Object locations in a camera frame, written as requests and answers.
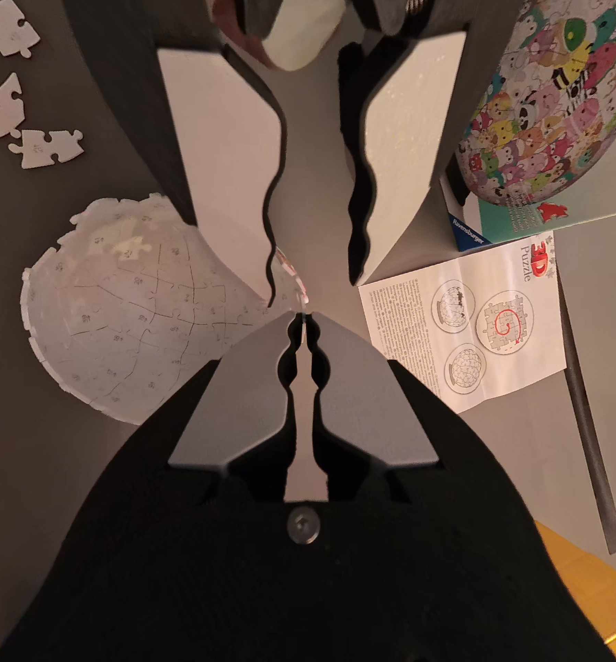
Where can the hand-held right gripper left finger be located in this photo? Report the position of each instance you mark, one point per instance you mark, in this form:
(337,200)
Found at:
(235,403)

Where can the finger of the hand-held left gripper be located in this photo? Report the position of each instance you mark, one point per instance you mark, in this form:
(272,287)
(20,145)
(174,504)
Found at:
(225,145)
(406,145)

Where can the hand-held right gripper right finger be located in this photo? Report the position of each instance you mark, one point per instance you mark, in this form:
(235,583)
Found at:
(370,403)

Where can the white puzzle pieces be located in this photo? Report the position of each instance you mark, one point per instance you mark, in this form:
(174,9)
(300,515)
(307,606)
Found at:
(44,147)

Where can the partly built puzzle ball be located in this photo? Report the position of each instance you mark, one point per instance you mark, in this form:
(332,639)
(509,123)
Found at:
(132,310)

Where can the printed puzzle box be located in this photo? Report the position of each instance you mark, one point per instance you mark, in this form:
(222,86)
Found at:
(545,103)

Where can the person's left hand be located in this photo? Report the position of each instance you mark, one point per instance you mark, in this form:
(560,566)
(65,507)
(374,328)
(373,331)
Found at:
(240,36)

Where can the folded instruction leaflet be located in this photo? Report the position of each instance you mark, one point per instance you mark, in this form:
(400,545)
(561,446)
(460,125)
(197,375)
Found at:
(494,372)

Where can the yellow plastic bin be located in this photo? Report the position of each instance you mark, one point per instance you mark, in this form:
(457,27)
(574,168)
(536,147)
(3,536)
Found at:
(587,595)

